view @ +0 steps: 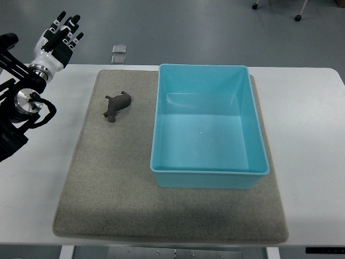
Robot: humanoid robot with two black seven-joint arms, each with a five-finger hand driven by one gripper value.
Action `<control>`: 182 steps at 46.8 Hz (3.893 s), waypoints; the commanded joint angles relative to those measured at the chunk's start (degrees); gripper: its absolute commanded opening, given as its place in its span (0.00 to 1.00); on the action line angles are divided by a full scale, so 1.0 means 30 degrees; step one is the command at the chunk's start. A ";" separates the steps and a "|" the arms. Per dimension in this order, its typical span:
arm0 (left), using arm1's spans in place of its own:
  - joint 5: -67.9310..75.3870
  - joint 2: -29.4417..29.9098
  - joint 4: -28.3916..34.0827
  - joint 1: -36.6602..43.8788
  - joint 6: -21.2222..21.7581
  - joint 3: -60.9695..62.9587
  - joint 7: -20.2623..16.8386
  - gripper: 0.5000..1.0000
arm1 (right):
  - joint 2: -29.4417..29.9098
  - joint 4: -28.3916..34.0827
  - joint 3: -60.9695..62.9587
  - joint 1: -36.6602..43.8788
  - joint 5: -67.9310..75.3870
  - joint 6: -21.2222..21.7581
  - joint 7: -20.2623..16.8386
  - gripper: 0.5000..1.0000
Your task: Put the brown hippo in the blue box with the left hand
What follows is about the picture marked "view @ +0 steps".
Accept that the upper metal floor plate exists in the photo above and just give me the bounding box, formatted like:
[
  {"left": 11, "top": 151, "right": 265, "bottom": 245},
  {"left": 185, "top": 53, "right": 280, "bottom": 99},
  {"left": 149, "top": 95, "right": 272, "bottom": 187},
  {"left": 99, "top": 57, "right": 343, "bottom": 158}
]
[{"left": 112, "top": 45, "right": 127, "bottom": 54}]

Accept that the grey felt mat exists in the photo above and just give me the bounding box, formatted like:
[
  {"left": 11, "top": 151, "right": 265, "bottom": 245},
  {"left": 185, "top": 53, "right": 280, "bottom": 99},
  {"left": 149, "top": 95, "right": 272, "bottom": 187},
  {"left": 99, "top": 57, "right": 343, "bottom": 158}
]
[{"left": 53, "top": 70, "right": 288, "bottom": 244}]

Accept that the lower metal floor plate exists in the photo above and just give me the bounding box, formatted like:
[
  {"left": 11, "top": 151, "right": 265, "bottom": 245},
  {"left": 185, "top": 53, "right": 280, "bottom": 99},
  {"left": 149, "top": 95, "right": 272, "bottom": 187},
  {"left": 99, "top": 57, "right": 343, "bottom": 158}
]
[{"left": 111, "top": 55, "right": 126, "bottom": 65}]

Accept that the blue plastic box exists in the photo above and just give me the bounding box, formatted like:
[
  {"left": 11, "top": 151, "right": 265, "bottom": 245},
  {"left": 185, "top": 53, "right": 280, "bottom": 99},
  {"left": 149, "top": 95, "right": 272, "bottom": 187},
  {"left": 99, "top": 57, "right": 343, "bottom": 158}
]
[{"left": 150, "top": 64, "right": 270, "bottom": 189}]

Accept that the brown toy hippo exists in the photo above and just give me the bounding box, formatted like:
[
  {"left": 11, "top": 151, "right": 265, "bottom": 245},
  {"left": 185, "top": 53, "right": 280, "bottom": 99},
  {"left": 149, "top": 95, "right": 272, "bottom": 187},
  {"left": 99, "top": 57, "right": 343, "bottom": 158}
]
[{"left": 103, "top": 91, "right": 132, "bottom": 122}]

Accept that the metal floor plate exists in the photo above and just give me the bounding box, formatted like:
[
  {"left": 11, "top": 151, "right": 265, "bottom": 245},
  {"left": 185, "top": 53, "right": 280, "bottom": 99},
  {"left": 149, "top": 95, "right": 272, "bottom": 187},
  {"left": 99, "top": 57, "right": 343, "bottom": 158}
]
[
  {"left": 112, "top": 45, "right": 127, "bottom": 54},
  {"left": 111, "top": 55, "right": 126, "bottom": 65}
]

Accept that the metal table frame bar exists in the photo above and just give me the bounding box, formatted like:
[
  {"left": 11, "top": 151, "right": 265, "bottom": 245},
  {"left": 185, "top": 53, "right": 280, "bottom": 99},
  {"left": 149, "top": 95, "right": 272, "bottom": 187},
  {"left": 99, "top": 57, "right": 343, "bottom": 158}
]
[{"left": 107, "top": 247, "right": 243, "bottom": 259}]

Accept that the black control panel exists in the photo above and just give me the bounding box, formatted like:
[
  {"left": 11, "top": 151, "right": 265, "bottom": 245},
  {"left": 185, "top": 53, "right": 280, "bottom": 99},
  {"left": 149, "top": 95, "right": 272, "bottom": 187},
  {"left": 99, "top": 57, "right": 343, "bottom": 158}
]
[{"left": 305, "top": 247, "right": 345, "bottom": 255}]

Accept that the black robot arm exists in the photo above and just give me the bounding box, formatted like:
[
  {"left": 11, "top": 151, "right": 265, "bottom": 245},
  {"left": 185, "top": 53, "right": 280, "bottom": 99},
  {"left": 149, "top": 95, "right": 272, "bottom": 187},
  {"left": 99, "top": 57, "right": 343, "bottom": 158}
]
[{"left": 1, "top": 33, "right": 57, "bottom": 161}]

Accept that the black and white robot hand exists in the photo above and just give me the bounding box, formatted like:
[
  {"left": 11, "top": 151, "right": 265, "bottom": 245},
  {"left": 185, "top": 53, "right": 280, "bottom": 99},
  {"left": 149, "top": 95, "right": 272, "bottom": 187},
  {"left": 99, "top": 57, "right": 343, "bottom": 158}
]
[{"left": 29, "top": 11, "right": 84, "bottom": 82}]

